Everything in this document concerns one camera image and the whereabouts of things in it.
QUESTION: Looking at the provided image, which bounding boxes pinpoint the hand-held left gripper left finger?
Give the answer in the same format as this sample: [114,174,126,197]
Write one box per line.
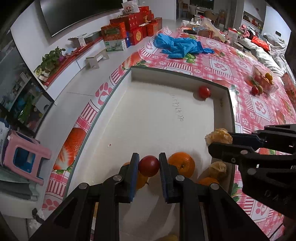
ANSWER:
[29,152,140,241]

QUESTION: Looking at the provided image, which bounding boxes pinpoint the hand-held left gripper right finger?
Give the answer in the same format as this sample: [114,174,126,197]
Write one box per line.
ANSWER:
[158,152,270,241]

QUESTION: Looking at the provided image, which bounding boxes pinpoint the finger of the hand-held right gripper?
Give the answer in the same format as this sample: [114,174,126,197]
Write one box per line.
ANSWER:
[228,124,296,153]
[208,142,296,170]

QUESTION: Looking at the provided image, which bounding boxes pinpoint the white tray box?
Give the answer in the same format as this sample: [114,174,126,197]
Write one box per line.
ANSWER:
[63,66,236,241]

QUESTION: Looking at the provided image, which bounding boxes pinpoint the glass bowl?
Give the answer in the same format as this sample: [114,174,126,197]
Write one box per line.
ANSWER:
[252,65,279,93]

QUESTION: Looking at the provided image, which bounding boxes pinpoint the grey sofa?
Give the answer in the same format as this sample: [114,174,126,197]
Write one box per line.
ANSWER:
[233,32,292,77]

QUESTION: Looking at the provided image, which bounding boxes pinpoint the red embroidered pillow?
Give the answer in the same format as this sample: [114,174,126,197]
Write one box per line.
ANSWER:
[252,37,271,50]

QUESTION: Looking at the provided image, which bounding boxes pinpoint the pink plastic stool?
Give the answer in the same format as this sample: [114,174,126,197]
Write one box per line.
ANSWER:
[3,130,52,186]

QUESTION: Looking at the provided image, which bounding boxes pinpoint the blue plastic gloves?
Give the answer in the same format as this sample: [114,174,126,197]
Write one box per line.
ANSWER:
[154,33,214,59]

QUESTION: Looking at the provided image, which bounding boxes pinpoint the clear plastic bag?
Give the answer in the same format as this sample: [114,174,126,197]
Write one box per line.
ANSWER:
[199,17,226,37]

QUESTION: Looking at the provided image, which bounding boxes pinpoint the white television cabinet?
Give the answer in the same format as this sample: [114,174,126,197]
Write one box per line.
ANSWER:
[35,35,151,101]

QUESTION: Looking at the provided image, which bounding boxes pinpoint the small white stool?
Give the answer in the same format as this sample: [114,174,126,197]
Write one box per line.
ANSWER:
[85,49,110,69]

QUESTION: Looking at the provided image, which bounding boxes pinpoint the dark glass cabinet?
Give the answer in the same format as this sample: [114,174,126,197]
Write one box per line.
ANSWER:
[0,46,55,137]

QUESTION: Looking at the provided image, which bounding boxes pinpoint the green white carton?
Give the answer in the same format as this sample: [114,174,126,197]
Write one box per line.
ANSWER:
[105,39,127,52]

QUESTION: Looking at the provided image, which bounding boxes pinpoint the green potted plant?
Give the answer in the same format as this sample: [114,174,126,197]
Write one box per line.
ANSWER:
[33,46,66,79]

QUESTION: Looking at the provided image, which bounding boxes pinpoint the open cardboard box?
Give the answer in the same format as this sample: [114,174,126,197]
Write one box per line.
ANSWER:
[68,35,87,48]

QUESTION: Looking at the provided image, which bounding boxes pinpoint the stack of red gift boxes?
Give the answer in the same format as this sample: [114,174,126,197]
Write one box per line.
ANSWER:
[101,6,162,45]

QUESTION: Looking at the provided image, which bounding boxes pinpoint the white paper bag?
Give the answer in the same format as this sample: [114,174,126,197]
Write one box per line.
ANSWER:
[121,0,140,13]

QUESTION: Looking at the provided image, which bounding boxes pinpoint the black television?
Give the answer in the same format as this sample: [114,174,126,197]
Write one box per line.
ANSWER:
[40,0,125,37]

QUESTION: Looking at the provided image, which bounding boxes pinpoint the wide wall painting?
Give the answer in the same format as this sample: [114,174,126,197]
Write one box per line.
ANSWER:
[243,10,264,28]

